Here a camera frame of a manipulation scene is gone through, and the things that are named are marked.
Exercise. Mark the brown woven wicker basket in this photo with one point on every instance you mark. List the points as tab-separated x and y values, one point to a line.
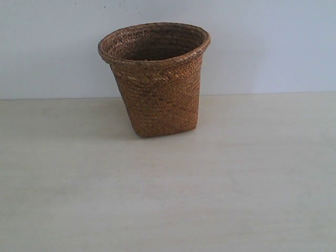
157	68

